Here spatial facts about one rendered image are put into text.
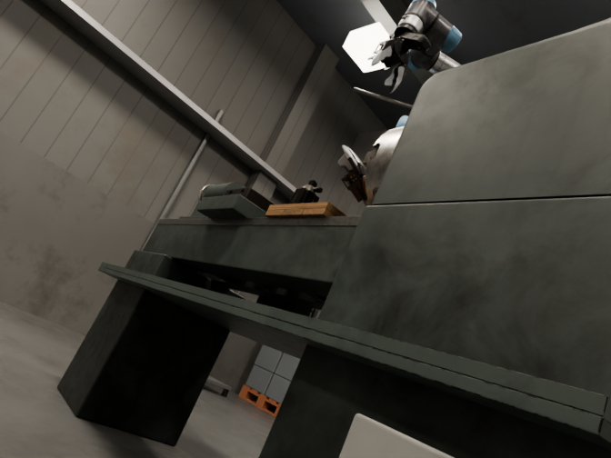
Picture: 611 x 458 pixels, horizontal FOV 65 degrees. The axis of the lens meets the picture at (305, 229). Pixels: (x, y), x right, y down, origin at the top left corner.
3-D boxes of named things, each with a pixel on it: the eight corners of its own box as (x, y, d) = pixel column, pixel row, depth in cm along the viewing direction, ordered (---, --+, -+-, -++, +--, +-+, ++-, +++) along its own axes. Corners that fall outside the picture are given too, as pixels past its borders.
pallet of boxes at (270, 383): (302, 420, 648) (335, 337, 681) (345, 443, 587) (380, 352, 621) (238, 395, 575) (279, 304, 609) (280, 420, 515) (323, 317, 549)
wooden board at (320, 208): (402, 273, 148) (406, 261, 149) (323, 214, 129) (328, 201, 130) (338, 265, 172) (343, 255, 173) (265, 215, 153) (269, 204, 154)
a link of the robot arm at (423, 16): (444, 4, 151) (423, -15, 150) (430, 26, 148) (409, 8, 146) (429, 18, 159) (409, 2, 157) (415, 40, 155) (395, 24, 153)
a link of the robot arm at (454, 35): (446, 47, 163) (422, 26, 161) (467, 29, 153) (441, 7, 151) (437, 64, 161) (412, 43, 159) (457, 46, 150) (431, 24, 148)
